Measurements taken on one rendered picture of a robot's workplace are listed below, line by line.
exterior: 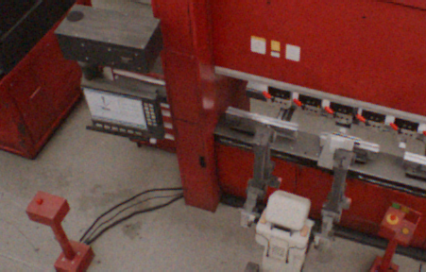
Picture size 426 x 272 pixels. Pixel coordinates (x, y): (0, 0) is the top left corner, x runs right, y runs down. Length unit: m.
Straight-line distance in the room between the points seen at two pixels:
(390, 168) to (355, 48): 0.99
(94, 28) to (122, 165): 2.05
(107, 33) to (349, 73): 1.35
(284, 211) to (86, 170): 2.41
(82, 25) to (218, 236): 2.05
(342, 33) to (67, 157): 2.85
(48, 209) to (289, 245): 1.59
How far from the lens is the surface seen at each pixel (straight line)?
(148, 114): 3.42
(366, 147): 3.89
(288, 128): 3.94
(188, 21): 3.27
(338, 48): 3.32
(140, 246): 4.64
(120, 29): 3.22
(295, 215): 3.10
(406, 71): 3.33
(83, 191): 5.01
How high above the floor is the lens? 3.97
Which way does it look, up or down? 48 degrees down
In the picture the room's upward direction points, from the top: 2 degrees clockwise
